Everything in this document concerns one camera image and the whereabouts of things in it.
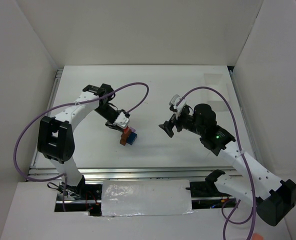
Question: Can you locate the aluminium frame rail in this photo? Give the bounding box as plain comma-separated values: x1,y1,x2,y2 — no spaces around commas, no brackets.
26,67,266,180

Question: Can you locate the silver foil tape sheet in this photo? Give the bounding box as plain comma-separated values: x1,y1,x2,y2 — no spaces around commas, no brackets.
101,179,193,217

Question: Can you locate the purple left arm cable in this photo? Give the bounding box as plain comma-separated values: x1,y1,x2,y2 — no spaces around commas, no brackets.
14,81,150,213

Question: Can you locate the orange object at edge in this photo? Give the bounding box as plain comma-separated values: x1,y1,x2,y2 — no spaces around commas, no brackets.
251,233,264,240

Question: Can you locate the brown arch wood block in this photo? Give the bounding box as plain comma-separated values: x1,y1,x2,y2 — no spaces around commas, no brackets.
119,133,130,146

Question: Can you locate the orange-red wood cube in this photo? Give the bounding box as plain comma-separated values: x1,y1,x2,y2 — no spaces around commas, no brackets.
123,127,129,134

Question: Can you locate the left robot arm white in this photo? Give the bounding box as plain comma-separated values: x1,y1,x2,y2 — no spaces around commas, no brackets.
37,83,130,198

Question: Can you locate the blue notched wood block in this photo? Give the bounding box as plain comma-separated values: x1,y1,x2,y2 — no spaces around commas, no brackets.
126,132,138,145

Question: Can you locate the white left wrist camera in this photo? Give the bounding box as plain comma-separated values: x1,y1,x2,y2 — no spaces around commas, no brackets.
113,111,130,129

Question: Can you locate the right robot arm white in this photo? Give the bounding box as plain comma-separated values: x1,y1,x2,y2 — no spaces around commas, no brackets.
160,103,296,227

